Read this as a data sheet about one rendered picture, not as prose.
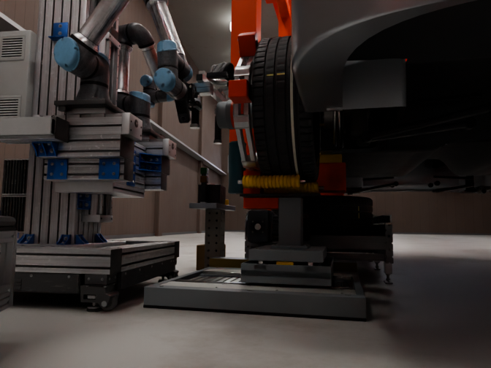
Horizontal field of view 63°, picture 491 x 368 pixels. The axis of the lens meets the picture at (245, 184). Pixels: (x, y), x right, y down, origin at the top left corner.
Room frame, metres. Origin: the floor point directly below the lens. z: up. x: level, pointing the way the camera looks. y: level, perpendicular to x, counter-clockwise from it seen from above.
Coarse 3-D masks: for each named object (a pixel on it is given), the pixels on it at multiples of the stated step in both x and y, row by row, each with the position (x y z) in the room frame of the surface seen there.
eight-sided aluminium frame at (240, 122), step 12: (240, 60) 1.67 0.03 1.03; (252, 60) 1.66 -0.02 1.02; (240, 72) 1.60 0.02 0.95; (240, 108) 1.64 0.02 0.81; (240, 120) 1.60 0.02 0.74; (240, 132) 1.64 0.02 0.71; (240, 144) 1.67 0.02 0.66; (252, 144) 1.67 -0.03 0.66; (240, 156) 1.72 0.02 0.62; (252, 156) 1.71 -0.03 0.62; (252, 168) 1.87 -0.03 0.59
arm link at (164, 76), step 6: (168, 66) 1.42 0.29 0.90; (156, 72) 1.41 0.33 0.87; (162, 72) 1.40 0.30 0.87; (168, 72) 1.41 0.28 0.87; (174, 72) 1.44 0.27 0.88; (156, 78) 1.41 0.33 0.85; (162, 78) 1.40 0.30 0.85; (168, 78) 1.40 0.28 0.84; (174, 78) 1.42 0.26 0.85; (156, 84) 1.41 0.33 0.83; (162, 84) 1.41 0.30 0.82; (168, 84) 1.41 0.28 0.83; (174, 84) 1.43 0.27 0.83; (180, 84) 1.48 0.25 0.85; (162, 90) 1.44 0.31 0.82; (168, 90) 1.44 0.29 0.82; (174, 90) 1.46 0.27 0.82; (180, 90) 1.49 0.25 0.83
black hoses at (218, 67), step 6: (216, 66) 1.72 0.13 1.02; (222, 66) 1.70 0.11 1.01; (228, 66) 1.70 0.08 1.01; (210, 72) 1.68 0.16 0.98; (216, 72) 1.68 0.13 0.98; (222, 72) 1.67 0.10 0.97; (228, 72) 1.77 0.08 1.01; (234, 72) 1.76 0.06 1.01; (210, 78) 1.70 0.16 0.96; (216, 78) 1.70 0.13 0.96; (228, 78) 1.79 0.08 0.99; (234, 78) 1.78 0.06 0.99; (228, 84) 1.80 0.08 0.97
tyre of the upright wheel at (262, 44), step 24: (264, 48) 1.58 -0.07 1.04; (288, 48) 1.56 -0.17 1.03; (264, 72) 1.53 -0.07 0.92; (288, 72) 1.50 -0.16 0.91; (264, 96) 1.52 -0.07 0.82; (288, 96) 1.50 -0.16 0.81; (264, 120) 1.54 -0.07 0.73; (288, 120) 1.52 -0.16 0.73; (312, 120) 1.52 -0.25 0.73; (264, 144) 1.58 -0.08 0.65; (288, 144) 1.57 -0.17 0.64; (312, 144) 1.56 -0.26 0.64; (264, 168) 1.69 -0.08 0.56; (288, 168) 1.67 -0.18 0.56; (312, 168) 1.65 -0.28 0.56
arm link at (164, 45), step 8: (168, 40) 1.43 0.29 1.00; (160, 48) 1.43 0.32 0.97; (168, 48) 1.43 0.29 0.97; (176, 48) 1.45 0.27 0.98; (160, 56) 1.43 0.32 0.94; (168, 56) 1.43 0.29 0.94; (176, 56) 1.45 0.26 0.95; (160, 64) 1.43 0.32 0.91; (168, 64) 1.43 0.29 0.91; (176, 64) 1.45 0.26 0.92
